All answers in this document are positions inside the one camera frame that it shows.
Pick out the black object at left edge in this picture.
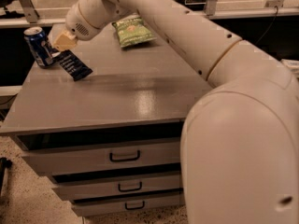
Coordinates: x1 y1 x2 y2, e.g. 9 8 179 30
0 157 12 194

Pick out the bottom grey drawer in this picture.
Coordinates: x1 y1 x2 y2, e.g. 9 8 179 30
72 191 184 217

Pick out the black bottom drawer handle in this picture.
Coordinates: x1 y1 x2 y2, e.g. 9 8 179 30
124 201 145 211

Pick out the black drawer handle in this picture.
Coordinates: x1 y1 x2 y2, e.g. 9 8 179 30
124 201 145 211
118 181 143 192
109 150 141 163

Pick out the blue pepsi can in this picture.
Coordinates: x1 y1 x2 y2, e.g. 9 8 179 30
23 26 55 68

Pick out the grey drawer cabinet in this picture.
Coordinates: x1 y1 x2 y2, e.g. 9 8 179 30
1 26 211 206

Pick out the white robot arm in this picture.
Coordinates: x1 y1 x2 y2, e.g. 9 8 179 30
54 0 299 224

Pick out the middle grey drawer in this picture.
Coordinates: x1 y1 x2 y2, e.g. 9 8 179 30
53 172 181 201

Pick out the black middle drawer handle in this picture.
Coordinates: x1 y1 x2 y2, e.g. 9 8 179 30
118 181 143 192

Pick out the black cable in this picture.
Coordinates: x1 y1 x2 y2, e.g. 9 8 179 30
255 5 279 46

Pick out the dark blue rxbar wrapper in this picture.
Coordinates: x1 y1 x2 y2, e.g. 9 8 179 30
54 50 93 81

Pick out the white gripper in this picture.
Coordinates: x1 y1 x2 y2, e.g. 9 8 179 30
53 3 100 51

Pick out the top grey drawer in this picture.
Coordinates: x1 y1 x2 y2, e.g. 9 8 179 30
22 138 180 175

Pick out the black top drawer handle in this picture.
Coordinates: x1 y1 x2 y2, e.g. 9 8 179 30
109 150 141 163

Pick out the grey drawer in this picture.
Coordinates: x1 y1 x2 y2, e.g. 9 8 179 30
72 191 184 217
53 172 181 201
22 138 180 175

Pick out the green chip bag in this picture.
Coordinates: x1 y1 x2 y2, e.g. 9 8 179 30
112 17 156 49

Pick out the grey metal railing frame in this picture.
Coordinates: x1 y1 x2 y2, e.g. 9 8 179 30
0 0 299 110

